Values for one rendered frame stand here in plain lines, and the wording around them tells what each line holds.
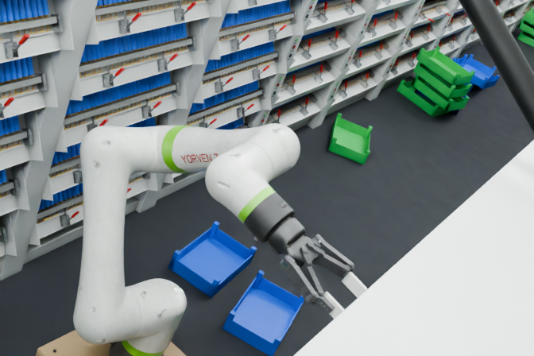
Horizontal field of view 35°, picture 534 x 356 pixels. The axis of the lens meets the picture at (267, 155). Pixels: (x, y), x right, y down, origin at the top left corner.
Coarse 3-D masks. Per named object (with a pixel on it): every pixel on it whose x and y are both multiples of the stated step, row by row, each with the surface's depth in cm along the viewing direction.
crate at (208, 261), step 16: (208, 240) 332; (224, 240) 332; (176, 256) 306; (192, 256) 320; (208, 256) 324; (224, 256) 327; (240, 256) 331; (176, 272) 309; (192, 272) 305; (208, 272) 316; (224, 272) 319; (240, 272) 323; (208, 288) 304
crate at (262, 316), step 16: (256, 288) 318; (272, 288) 317; (240, 304) 307; (256, 304) 310; (272, 304) 314; (288, 304) 317; (240, 320) 300; (256, 320) 303; (272, 320) 306; (288, 320) 310; (240, 336) 292; (256, 336) 290; (272, 336) 299; (272, 352) 290
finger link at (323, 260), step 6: (312, 246) 167; (318, 252) 168; (324, 252) 169; (318, 258) 168; (324, 258) 168; (330, 258) 169; (318, 264) 169; (324, 264) 169; (330, 264) 169; (336, 264) 169; (342, 264) 170; (330, 270) 170; (336, 270) 170; (348, 270) 169; (342, 276) 170
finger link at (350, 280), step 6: (348, 276) 169; (354, 276) 168; (342, 282) 170; (348, 282) 169; (354, 282) 168; (360, 282) 168; (354, 288) 169; (360, 288) 168; (366, 288) 168; (354, 294) 169; (360, 294) 168
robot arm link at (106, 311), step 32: (96, 128) 200; (128, 128) 203; (96, 160) 196; (128, 160) 199; (96, 192) 198; (96, 224) 198; (96, 256) 199; (96, 288) 199; (128, 288) 208; (96, 320) 199; (128, 320) 203
